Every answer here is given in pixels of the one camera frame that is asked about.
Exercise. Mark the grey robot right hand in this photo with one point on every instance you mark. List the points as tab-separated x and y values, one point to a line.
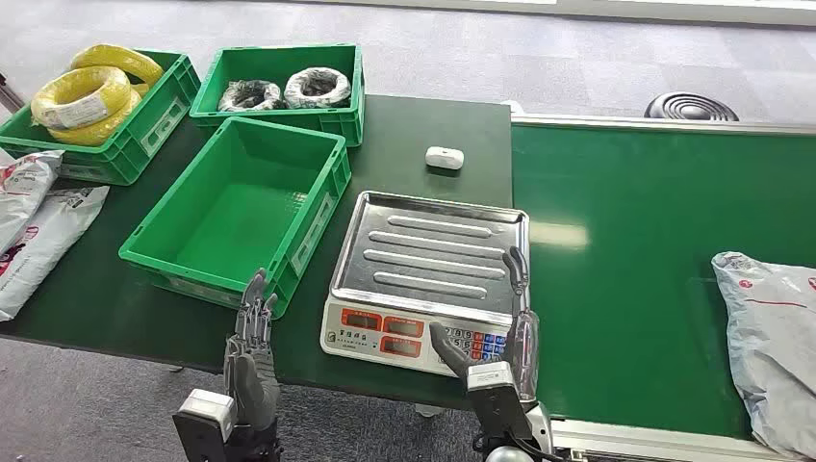
449	347

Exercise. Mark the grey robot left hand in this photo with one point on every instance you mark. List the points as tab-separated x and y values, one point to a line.
252	382

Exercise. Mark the grey poly mailer package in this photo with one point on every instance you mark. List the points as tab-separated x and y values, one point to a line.
771	344

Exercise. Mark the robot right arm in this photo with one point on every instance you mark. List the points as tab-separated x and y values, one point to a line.
540	428

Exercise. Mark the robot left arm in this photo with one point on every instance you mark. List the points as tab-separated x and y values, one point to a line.
261	446

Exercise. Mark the green conveyor belt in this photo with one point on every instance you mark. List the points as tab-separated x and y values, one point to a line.
637	255

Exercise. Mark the white poly mailer package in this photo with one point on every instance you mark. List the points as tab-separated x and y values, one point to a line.
44	236
22	191

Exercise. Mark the white electronic weighing scale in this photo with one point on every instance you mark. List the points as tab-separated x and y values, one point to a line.
433	255

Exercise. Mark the empty green plastic crate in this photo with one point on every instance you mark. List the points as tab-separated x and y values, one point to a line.
242	217

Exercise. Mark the small white device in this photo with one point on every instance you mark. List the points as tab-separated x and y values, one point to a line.
444	158

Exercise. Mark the green crate with yellow coils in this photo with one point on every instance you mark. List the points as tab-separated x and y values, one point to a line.
159	121

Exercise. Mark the green crate with grey coils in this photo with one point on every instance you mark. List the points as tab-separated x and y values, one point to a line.
274	60

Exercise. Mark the round black floor vent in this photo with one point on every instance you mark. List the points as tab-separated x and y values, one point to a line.
691	108

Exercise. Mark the dark metal bar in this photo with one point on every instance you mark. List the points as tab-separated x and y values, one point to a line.
9	95

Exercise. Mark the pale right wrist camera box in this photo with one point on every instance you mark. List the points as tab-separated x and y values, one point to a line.
489	376

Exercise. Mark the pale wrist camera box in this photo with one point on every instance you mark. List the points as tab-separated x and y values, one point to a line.
489	376
207	407

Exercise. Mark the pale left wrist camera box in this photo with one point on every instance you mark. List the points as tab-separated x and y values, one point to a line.
207	407

